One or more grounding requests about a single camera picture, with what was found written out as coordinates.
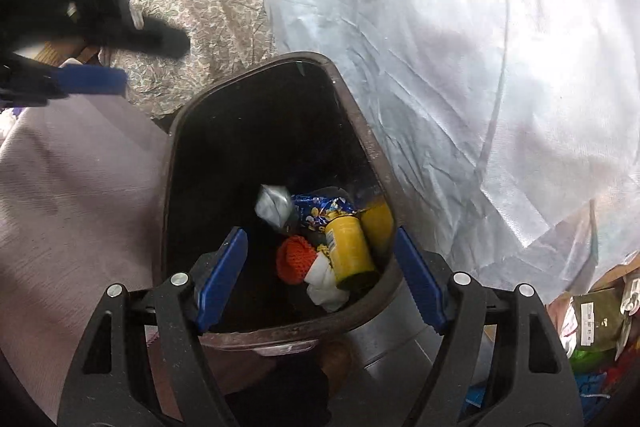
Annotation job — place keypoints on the green packet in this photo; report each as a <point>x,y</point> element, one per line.
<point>595,314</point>

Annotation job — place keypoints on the floral cloth cover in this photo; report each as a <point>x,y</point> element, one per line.
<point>210,7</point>

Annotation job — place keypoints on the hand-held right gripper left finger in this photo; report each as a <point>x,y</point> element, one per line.
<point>222,277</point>

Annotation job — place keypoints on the purple grey tablecloth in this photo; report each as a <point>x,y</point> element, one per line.
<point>75,207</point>

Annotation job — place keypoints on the white paper napkin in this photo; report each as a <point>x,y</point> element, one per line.
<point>325,284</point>

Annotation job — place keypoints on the blue chip bag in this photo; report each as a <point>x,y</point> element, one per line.
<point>320,207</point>

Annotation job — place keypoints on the silver foil wrapper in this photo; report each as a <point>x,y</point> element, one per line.
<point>272,207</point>

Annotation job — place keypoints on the orange foam net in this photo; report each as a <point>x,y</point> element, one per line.
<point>295,262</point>

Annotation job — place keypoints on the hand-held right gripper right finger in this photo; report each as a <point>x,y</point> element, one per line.
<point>420,277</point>

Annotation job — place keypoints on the brown trash bin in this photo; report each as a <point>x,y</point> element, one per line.
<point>250,142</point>

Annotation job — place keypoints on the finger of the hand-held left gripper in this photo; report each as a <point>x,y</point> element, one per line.
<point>90,82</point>
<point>155,41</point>

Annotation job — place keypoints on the white cover cloth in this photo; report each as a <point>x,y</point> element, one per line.
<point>450,57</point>

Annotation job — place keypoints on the yellow cylindrical can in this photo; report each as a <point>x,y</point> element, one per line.
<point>350,252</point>

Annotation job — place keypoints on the silver metal container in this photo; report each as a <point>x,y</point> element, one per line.
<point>395,337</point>

